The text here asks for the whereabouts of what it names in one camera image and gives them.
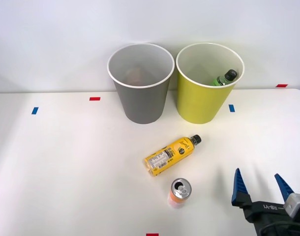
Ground yellow bottle with black cap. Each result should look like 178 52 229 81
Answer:
143 134 202 177

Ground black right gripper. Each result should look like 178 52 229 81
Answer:
231 168 300 236

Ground green bottle with black cap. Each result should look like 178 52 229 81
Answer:
212 69 239 87

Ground grey plastic waste bin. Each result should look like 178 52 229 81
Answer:
107 43 176 125

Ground orange and white drink can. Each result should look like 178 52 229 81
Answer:
167 177 192 210

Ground yellow-green plastic waste bin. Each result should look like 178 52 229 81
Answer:
176 42 245 124

